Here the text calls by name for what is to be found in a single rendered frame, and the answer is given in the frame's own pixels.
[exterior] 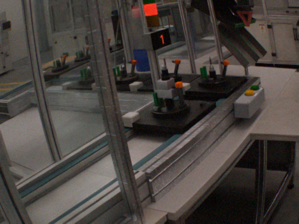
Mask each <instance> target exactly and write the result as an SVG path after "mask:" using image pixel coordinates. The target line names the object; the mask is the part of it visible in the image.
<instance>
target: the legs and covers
mask: <svg viewBox="0 0 299 224"><path fill-rule="evenodd" d="M296 151H297V141H278V140H249V142H248V143H247V144H246V145H245V147H244V148H243V149H242V150H241V152H240V153H239V154H238V155H237V156H236V158H235V159H234V160H233V161H232V162H231V164H230V165H229V166H228V167H227V168H226V169H225V171H224V172H223V173H222V174H221V175H220V176H219V177H218V179H217V180H216V181H215V182H214V183H213V184H212V185H211V186H210V187H209V188H208V189H207V190H206V191H205V192H204V193H203V194H202V195H201V196H200V197H199V198H198V199H197V200H196V201H195V202H194V203H193V204H192V205H191V206H190V207H189V208H188V209H187V210H186V211H185V212H184V213H183V214H182V215H181V216H180V217H179V218H178V219H177V220H176V221H174V220H169V219H167V221H166V222H165V223H164V224H185V219H186V218H187V217H188V216H189V215H190V214H191V213H192V212H193V211H194V210H195V209H196V208H197V207H198V206H199V205H200V204H201V203H202V202H203V201H204V200H205V199H206V198H207V197H208V196H209V195H210V194H211V193H212V192H213V191H214V189H215V188H216V187H217V186H218V185H219V184H220V183H221V181H222V180H223V179H224V178H225V177H226V176H227V174H228V173H229V172H230V171H231V170H232V168H233V167H236V168H250V169H255V201H254V215H253V224H266V223H267V221H268V220H269V218H270V216H271V215H272V213H273V211H274V209H275V207H276V206H277V204H278V202H279V200H280V198H281V196H282V195H283V193H284V191H285V189H286V187H287V188H289V189H291V188H293V187H294V184H293V183H294V181H295V166H296ZM288 162H289V165H290V163H294V167H293V169H292V170H289V167H288V166H285V165H286V164H287V163H288ZM267 170H272V171H283V172H287V173H286V175H285V177H284V179H283V180H282V182H281V184H280V186H279V188H278V190H277V192H276V193H275V195H274V197H273V198H272V200H271V202H270V203H269V205H268V207H267V208H266V210H265V212H264V202H265V189H266V172H267Z"/></svg>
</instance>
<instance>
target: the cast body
mask: <svg viewBox="0 0 299 224"><path fill-rule="evenodd" d="M173 86H175V81H174V78H170V76H162V77H161V79H160V80H158V81H157V90H155V92H156V93H157V96H158V98H168V99H173V98H175V97H177V96H178V90H177V89H172V87H173Z"/></svg>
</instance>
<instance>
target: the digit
mask: <svg viewBox="0 0 299 224"><path fill-rule="evenodd" d="M157 35H158V42H159V47H162V46H164V45H166V39H165V34H164V31H162V32H158V33H157Z"/></svg>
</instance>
